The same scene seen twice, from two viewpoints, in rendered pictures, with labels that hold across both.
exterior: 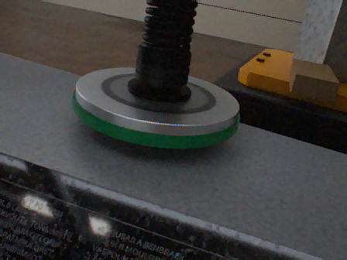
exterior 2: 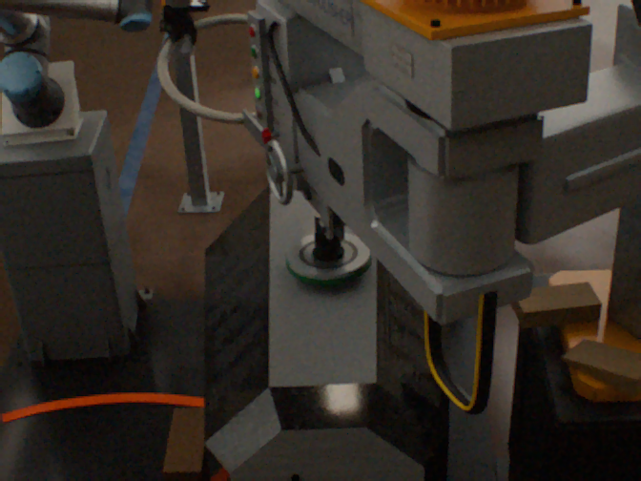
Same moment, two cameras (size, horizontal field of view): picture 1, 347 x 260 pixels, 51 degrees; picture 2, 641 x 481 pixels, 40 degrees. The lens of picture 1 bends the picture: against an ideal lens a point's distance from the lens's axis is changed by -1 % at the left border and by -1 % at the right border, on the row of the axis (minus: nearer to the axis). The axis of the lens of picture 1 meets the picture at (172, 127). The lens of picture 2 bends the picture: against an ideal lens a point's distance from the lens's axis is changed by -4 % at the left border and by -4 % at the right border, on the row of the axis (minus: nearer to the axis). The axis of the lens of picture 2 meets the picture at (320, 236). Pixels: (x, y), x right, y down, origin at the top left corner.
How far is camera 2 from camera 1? 2.21 m
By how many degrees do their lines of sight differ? 66
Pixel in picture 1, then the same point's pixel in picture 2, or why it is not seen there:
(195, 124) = (299, 269)
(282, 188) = (310, 312)
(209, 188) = (291, 296)
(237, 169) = (315, 300)
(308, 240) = (277, 321)
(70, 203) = (263, 278)
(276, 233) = (275, 314)
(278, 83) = not seen: hidden behind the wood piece
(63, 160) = (277, 263)
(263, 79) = not seen: hidden behind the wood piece
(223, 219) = (273, 303)
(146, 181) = (281, 282)
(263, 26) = not seen: outside the picture
